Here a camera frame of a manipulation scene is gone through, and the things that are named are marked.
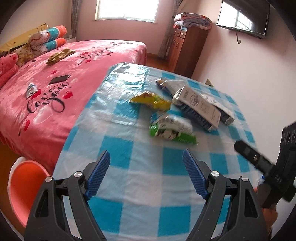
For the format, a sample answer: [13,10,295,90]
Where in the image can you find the dark blue milk carton box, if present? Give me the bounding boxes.
[200,93,235,126]

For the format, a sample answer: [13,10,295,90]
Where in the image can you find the white milk carton box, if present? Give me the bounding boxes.
[173,85,221,132]

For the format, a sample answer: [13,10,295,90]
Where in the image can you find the green white snack bag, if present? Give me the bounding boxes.
[149,113,198,145]

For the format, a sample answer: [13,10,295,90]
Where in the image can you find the small blue snack wrapper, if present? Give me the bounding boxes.
[156,78,186,96]

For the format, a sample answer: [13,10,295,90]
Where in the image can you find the yellow snack bag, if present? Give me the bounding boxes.
[130,91,171,111]

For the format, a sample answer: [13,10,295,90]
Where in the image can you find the person's right hand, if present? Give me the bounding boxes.
[254,187,278,239]

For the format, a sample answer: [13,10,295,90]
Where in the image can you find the blue checkered table cover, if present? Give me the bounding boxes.
[52,62,262,241]

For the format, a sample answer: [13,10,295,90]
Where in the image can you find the pink love you bedspread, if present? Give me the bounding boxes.
[1,40,147,173]

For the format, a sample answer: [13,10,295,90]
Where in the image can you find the black smartphone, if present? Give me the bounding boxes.
[49,74,70,84]

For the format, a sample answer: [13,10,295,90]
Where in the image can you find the pink folded pillows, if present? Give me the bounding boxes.
[0,53,19,89]

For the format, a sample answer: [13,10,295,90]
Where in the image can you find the olive crumpled cloth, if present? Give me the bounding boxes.
[46,48,75,66]

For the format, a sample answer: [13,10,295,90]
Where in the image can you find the brown wooden cabinet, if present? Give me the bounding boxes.
[168,27,209,78]

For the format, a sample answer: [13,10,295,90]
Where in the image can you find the rolled colourful quilt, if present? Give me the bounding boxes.
[28,25,67,57]

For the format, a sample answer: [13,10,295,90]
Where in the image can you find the grey window curtain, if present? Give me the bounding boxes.
[158,0,183,58]

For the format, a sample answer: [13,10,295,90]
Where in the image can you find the yellow wooden headboard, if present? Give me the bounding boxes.
[1,24,49,52]

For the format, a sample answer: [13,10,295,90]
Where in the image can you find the folded blanket on cabinet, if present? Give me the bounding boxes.
[174,13,212,30]

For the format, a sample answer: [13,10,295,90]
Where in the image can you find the bright window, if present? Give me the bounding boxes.
[96,0,159,23]

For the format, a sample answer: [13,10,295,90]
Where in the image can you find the wall power socket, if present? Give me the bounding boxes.
[205,79,214,87]

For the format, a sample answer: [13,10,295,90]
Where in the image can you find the wall mounted black television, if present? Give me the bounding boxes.
[217,0,270,39]

